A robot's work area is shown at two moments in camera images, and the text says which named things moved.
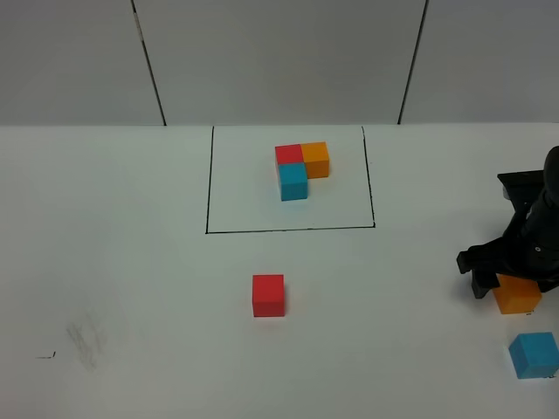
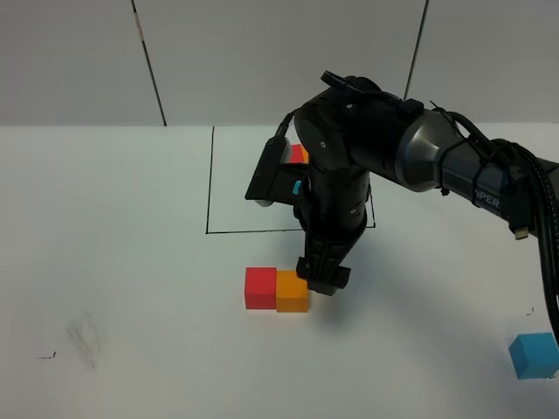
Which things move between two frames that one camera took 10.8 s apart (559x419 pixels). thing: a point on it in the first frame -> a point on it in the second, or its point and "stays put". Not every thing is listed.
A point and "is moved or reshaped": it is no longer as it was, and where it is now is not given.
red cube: (268, 295) is moved or reshaped
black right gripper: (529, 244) -> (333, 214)
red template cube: (289, 154) stays put
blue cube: (534, 355) stays put
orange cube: (516, 295) -> (292, 292)
